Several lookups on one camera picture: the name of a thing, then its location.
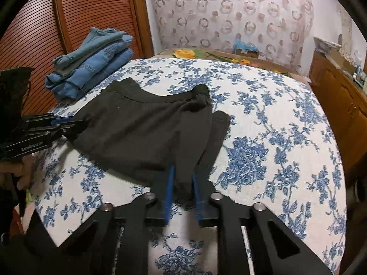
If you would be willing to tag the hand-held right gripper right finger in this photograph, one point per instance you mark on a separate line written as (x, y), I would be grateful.
(198, 200)

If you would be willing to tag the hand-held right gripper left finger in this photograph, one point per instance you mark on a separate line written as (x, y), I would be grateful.
(169, 189)

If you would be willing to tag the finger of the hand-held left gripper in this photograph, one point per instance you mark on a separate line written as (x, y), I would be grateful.
(61, 119)
(68, 129)

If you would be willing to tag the black t-shirt with logo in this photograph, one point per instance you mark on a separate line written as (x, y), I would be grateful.
(149, 131)

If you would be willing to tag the person's left forearm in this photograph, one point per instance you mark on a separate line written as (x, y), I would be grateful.
(8, 206)

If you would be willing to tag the person's left hand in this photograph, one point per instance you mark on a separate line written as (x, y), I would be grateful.
(24, 169)

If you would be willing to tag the light blue folded jeans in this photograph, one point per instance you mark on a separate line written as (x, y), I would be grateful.
(94, 44)

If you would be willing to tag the wooden slatted headboard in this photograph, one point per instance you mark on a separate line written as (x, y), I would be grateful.
(57, 20)

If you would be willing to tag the blue floral bed sheet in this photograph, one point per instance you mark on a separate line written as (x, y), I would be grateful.
(272, 149)

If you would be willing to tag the cardboard box with blue bag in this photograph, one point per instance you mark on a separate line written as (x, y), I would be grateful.
(246, 50)

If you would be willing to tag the wooden cabinet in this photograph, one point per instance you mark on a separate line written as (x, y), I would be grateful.
(341, 106)

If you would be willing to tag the open cardboard box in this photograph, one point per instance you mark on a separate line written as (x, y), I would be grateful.
(342, 64)

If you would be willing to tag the stack of papers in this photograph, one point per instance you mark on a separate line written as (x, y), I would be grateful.
(325, 45)

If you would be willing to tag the group of small bottles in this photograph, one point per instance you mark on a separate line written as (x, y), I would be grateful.
(360, 76)

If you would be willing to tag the cream lace curtain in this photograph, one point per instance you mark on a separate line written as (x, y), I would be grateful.
(345, 34)

